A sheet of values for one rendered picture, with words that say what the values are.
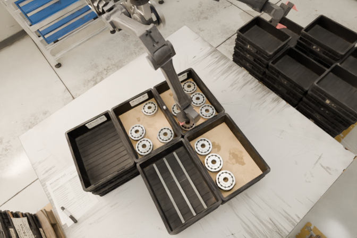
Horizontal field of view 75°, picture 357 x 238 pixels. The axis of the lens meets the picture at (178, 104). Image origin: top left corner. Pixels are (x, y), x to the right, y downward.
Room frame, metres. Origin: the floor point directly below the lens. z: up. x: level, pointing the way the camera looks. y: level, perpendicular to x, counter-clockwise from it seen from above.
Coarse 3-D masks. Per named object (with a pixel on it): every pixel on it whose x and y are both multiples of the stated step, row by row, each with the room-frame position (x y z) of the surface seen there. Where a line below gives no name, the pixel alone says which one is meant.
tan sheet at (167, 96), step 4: (188, 80) 0.93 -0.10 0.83; (192, 80) 0.92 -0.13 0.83; (164, 92) 0.87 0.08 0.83; (168, 92) 0.86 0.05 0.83; (200, 92) 0.81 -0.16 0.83; (160, 96) 0.84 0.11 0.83; (164, 96) 0.84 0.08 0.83; (168, 96) 0.83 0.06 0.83; (172, 96) 0.83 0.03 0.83; (164, 100) 0.80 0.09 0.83; (168, 100) 0.80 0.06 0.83; (172, 100) 0.79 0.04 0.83; (168, 104) 0.77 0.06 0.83; (172, 104) 0.76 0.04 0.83; (168, 108) 0.74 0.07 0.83; (196, 108) 0.70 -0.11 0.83; (208, 112) 0.66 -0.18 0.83; (216, 112) 0.65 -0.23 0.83; (176, 120) 0.64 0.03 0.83; (200, 120) 0.61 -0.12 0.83; (204, 120) 0.61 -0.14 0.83; (196, 124) 0.59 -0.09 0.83; (184, 132) 0.55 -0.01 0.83
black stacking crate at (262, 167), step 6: (222, 120) 0.57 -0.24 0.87; (228, 120) 0.54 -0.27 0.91; (210, 126) 0.54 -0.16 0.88; (228, 126) 0.53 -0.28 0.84; (234, 126) 0.49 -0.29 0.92; (198, 132) 0.51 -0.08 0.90; (204, 132) 0.52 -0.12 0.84; (234, 132) 0.48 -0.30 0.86; (192, 138) 0.49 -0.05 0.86; (240, 138) 0.43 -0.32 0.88; (246, 144) 0.38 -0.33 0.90; (246, 150) 0.37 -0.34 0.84; (252, 150) 0.34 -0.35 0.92; (252, 156) 0.32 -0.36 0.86; (258, 162) 0.28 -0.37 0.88; (264, 168) 0.24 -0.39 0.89
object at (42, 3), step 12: (24, 0) 2.18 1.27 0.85; (36, 0) 2.22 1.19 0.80; (48, 0) 2.27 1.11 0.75; (60, 0) 2.33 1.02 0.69; (72, 0) 2.38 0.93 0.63; (24, 12) 2.14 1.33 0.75; (36, 12) 2.19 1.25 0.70; (48, 12) 2.24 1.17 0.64; (72, 12) 2.34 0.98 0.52; (84, 12) 2.41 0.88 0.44; (48, 24) 2.19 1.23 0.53; (60, 24) 2.26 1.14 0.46; (72, 24) 2.31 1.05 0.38; (48, 36) 2.16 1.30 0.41; (60, 36) 2.22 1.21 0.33
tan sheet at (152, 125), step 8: (128, 112) 0.77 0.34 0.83; (136, 112) 0.76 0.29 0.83; (160, 112) 0.72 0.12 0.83; (128, 120) 0.71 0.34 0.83; (136, 120) 0.70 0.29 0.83; (144, 120) 0.69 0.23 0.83; (152, 120) 0.67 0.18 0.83; (160, 120) 0.66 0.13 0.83; (128, 128) 0.65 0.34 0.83; (152, 128) 0.62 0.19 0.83; (160, 128) 0.61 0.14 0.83; (152, 136) 0.57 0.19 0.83; (176, 136) 0.54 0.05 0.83; (136, 144) 0.53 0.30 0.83; (160, 144) 0.50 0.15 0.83
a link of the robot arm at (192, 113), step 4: (176, 104) 0.59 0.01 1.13; (180, 108) 0.57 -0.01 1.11; (184, 108) 0.58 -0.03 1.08; (188, 108) 0.58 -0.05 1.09; (192, 108) 0.57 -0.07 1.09; (188, 112) 0.55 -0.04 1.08; (192, 112) 0.55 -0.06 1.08; (196, 112) 0.55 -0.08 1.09; (188, 116) 0.55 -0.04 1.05; (192, 116) 0.53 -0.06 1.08; (196, 116) 0.52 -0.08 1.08; (200, 116) 0.54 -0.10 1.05; (192, 120) 0.52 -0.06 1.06; (196, 120) 0.52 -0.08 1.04
